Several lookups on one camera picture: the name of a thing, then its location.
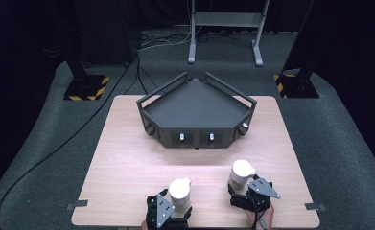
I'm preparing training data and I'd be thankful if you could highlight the bundle of floor cables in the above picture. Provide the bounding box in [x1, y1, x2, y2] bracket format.
[138, 29, 193, 52]

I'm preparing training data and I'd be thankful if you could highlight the white lidded cup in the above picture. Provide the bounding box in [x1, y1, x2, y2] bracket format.
[168, 177, 192, 212]
[227, 158, 256, 194]

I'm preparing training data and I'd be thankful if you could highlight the long black floor cable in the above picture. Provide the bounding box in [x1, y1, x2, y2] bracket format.
[0, 52, 140, 230]

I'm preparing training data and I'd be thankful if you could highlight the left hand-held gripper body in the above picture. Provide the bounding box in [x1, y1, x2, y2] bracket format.
[145, 192, 193, 230]

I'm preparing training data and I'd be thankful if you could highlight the thin black cable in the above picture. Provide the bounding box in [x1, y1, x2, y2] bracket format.
[135, 54, 164, 95]

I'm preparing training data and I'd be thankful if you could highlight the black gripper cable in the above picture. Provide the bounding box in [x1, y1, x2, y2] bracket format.
[253, 209, 269, 230]

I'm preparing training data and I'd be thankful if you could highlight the dark grey corner shelf rack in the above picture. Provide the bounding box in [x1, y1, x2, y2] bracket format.
[136, 71, 258, 150]

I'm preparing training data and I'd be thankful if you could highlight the grey tape strip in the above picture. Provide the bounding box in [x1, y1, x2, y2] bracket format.
[66, 199, 89, 212]
[304, 202, 327, 212]

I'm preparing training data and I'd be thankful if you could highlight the black stand with striped base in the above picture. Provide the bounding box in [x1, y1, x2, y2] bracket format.
[62, 47, 110, 102]
[272, 0, 320, 100]

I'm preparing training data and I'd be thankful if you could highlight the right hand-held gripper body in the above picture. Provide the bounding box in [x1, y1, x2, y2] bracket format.
[229, 177, 281, 214]

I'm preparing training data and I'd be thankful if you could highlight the person's right hand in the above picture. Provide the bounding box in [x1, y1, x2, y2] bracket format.
[244, 202, 276, 230]

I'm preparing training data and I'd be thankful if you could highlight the grey metal stand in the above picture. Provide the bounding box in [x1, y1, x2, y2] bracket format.
[187, 0, 271, 68]

